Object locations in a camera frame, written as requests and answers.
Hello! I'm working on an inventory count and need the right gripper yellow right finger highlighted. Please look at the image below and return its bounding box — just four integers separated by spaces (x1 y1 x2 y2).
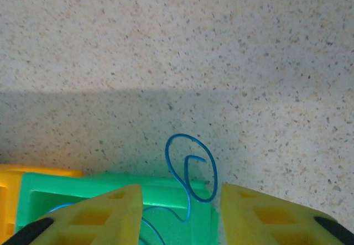
220 183 354 245

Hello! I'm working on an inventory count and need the yellow plastic bin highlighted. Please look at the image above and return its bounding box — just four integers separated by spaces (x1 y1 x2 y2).
0 164 84 240

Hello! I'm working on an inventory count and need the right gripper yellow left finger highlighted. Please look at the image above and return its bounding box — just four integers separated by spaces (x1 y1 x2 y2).
0 184 144 245

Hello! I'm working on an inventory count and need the green plastic bin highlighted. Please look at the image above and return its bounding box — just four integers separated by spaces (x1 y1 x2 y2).
15 172 221 245

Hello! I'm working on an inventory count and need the thin blue cable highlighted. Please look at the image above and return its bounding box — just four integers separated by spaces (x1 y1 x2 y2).
49 133 219 245

